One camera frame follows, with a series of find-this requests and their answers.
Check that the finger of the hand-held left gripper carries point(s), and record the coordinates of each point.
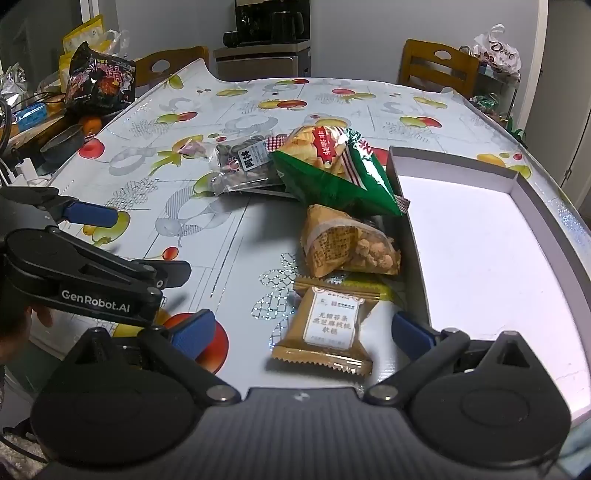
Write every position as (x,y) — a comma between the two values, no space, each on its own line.
(173,272)
(90,214)

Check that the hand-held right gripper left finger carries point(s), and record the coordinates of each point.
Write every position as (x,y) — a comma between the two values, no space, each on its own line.
(194,331)

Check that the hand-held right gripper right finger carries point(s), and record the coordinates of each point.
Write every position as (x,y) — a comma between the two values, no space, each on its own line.
(411,334)

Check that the gold cake packet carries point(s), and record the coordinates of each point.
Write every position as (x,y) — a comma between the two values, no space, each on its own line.
(330,323)

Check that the white cardboard box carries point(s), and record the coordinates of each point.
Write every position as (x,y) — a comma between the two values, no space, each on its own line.
(485,258)

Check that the tan peanut snack packet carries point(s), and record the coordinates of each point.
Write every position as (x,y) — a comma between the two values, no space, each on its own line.
(332,244)

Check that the clear lollipop packet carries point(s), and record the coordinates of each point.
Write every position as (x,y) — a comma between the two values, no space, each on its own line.
(194,150)

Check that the clear sunflower seed packet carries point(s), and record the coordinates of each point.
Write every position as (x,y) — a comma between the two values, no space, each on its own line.
(240,166)

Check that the green cracker bag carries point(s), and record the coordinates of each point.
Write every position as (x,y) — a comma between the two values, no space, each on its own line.
(332,180)

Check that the person's left hand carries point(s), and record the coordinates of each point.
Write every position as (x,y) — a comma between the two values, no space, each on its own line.
(44,317)

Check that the fruit print tablecloth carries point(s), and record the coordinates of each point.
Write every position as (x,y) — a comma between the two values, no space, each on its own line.
(231,249)

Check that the metal bowl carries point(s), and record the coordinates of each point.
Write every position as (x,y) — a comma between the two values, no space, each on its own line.
(64,143)

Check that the white power adapter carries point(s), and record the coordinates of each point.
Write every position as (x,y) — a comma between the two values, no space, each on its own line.
(25,168)

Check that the orange fruit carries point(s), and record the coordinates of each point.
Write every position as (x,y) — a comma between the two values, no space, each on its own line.
(90,124)

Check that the blue box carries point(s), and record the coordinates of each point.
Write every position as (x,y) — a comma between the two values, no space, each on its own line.
(32,115)

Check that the black noodle bag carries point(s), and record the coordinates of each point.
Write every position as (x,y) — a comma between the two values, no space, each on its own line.
(97,83)

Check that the clear plastic bag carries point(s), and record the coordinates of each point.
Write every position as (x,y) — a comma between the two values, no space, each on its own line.
(113,44)

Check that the yellow snack bag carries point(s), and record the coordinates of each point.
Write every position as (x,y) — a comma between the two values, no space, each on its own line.
(85,34)

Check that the wooden chair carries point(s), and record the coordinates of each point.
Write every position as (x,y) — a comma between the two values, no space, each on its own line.
(184,57)
(415,69)

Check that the grey cabinet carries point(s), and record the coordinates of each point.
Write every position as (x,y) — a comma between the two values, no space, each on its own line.
(258,64)

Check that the metal shelf rack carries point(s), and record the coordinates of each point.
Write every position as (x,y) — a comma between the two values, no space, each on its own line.
(498,87)

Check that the black coffee machine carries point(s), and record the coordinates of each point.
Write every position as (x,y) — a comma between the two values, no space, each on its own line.
(272,21)

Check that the white door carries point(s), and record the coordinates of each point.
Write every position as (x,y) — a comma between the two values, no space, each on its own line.
(563,92)

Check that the white plastic bag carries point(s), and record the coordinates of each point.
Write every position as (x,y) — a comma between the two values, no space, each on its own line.
(501,50)

